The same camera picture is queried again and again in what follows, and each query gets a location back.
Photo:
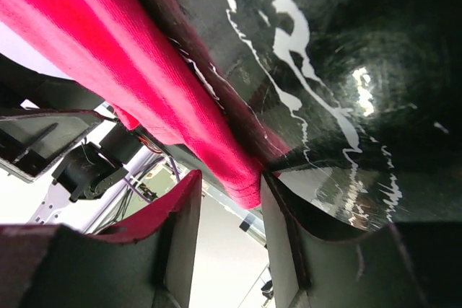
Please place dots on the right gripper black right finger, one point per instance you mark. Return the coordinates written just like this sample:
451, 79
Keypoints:
318, 261

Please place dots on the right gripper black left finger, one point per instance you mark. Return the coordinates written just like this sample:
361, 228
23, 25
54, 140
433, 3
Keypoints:
145, 260

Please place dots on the pink t shirt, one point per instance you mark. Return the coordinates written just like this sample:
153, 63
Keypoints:
146, 60

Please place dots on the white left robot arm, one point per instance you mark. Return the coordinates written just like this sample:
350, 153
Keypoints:
51, 124

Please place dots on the black marbled table mat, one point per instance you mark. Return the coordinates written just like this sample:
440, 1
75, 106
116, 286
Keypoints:
355, 103

